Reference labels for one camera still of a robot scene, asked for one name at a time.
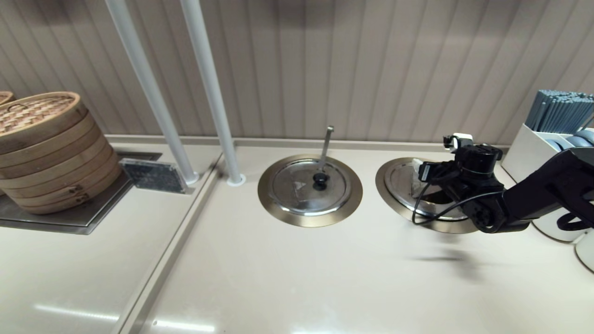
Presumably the woven bamboo steamer lid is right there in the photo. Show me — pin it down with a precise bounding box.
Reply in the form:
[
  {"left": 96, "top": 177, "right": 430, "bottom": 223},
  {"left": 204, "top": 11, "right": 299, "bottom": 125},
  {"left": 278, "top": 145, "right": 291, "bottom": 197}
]
[{"left": 0, "top": 91, "right": 90, "bottom": 155}]

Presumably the white cutlery holder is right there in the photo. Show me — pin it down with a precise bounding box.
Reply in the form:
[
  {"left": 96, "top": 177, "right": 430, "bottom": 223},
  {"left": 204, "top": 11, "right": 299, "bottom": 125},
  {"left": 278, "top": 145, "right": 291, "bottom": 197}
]
[{"left": 501, "top": 123, "right": 581, "bottom": 185}]

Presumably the white ceramic jar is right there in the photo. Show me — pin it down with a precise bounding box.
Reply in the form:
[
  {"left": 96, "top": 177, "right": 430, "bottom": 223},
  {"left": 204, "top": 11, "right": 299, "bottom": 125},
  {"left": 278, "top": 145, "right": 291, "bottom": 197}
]
[
  {"left": 575, "top": 230, "right": 594, "bottom": 273},
  {"left": 531, "top": 204, "right": 594, "bottom": 243}
]

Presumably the grey chopsticks bundle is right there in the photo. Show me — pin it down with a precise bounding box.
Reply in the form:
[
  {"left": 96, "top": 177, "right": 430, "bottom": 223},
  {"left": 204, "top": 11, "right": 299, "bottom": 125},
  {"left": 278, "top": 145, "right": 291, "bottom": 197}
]
[{"left": 529, "top": 90, "right": 594, "bottom": 134}]

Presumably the white round base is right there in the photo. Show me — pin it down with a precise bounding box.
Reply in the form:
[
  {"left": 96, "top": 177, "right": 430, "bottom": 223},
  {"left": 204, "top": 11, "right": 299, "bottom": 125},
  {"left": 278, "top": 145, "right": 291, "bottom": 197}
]
[{"left": 180, "top": 0, "right": 247, "bottom": 187}]

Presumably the dark acrylic label sign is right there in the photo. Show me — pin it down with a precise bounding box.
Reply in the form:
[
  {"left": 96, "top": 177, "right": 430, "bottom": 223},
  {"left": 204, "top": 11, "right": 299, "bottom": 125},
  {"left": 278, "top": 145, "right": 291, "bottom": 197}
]
[{"left": 120, "top": 158, "right": 190, "bottom": 194}]

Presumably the white metal pole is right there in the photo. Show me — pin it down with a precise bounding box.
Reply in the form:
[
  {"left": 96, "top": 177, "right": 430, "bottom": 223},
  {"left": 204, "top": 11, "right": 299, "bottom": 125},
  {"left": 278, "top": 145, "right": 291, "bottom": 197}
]
[{"left": 105, "top": 0, "right": 201, "bottom": 186}]

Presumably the recessed steel tray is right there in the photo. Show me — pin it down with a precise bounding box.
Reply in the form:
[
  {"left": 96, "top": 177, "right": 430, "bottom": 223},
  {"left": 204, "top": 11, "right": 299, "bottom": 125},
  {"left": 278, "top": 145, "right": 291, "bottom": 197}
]
[{"left": 0, "top": 152, "right": 163, "bottom": 235}]

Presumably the bamboo steamer basket stack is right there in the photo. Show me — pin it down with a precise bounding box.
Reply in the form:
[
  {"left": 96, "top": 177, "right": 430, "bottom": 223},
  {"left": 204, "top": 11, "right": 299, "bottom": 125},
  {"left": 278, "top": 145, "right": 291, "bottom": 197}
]
[{"left": 0, "top": 121, "right": 124, "bottom": 215}]

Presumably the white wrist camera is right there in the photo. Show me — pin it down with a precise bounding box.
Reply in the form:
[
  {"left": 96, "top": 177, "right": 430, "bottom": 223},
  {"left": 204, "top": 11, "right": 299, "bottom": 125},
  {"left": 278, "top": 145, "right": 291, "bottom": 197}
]
[{"left": 443, "top": 133, "right": 475, "bottom": 150}]

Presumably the brass counter ring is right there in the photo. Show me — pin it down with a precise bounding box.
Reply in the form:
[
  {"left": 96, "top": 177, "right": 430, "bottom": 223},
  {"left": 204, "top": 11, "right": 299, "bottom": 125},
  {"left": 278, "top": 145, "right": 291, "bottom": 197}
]
[
  {"left": 258, "top": 154, "right": 364, "bottom": 228},
  {"left": 375, "top": 157, "right": 483, "bottom": 234}
]

